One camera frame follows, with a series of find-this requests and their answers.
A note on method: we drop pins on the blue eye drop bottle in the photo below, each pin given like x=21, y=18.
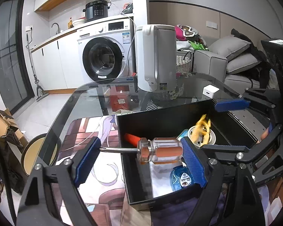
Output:
x=180, y=177

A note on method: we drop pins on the white washing machine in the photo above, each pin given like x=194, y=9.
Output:
x=106, y=50

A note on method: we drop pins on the grey sofa cushion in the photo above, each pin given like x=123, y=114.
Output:
x=229, y=47

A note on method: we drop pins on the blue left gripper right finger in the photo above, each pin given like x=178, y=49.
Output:
x=193, y=163

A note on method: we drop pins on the anime print desk mat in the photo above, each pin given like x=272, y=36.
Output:
x=104, y=191

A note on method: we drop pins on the yellow plastic clip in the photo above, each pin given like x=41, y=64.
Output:
x=202, y=131

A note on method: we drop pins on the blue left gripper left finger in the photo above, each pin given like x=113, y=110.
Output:
x=84, y=161

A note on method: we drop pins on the round wooden stool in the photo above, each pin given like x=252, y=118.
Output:
x=30, y=155

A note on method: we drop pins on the small white box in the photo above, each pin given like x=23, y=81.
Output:
x=210, y=91

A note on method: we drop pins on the brown paper bag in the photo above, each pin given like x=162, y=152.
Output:
x=11, y=134

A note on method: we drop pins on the pile of clothes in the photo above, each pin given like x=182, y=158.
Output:
x=188, y=39

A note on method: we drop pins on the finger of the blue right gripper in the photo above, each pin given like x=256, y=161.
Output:
x=223, y=149
x=232, y=105

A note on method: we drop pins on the grey sofa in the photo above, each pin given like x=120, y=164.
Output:
x=249, y=70

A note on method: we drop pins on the floor mop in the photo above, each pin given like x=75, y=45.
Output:
x=41, y=94

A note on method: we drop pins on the black storage box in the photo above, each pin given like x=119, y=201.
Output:
x=174, y=122

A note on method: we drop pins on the wicker basket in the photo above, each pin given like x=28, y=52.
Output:
x=184, y=62

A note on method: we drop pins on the kitchen faucet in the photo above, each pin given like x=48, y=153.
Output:
x=58, y=27

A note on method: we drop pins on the black pressure cooker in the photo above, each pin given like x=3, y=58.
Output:
x=94, y=10

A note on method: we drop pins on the white electric kettle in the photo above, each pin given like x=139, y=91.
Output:
x=156, y=57

